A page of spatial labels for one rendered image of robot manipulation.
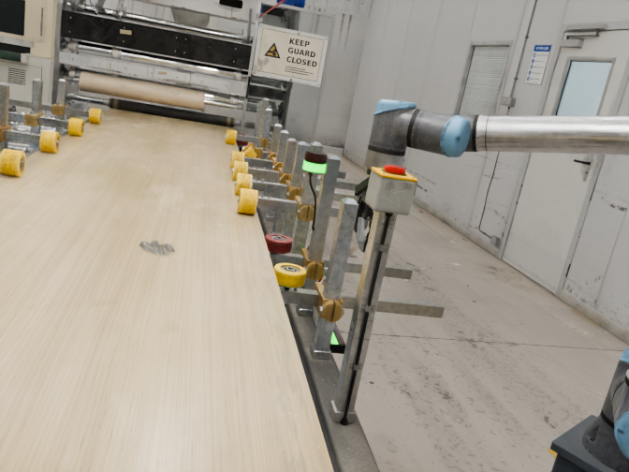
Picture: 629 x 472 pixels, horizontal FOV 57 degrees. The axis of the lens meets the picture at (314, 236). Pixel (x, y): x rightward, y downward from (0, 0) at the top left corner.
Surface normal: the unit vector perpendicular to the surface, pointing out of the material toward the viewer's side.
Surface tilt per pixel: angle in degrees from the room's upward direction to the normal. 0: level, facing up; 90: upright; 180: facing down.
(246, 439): 0
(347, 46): 90
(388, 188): 90
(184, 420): 0
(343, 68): 90
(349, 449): 0
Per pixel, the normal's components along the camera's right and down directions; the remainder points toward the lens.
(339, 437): 0.18, -0.95
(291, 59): 0.17, 0.30
